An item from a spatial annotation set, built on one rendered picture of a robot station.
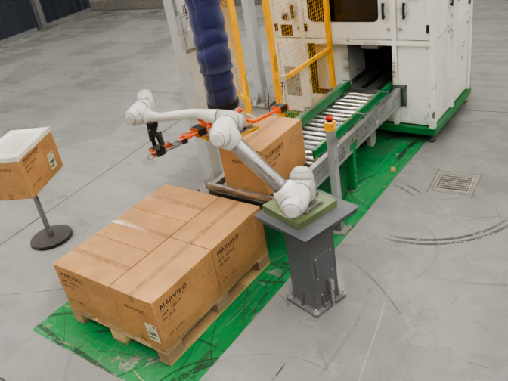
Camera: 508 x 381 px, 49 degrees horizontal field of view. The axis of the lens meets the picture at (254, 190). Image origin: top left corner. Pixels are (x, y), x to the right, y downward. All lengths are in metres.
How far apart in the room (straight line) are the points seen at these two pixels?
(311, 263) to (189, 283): 0.82
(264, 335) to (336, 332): 0.49
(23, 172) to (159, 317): 1.98
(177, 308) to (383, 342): 1.35
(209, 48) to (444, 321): 2.37
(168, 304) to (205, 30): 1.77
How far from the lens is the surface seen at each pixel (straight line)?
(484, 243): 4.62
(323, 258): 3.78
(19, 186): 5.07
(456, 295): 4.13
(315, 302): 3.93
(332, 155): 4.37
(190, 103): 5.27
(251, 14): 7.22
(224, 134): 3.18
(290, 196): 3.29
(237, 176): 4.34
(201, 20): 3.70
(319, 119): 5.56
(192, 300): 3.81
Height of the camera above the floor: 2.71
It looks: 30 degrees down
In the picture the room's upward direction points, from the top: 10 degrees counter-clockwise
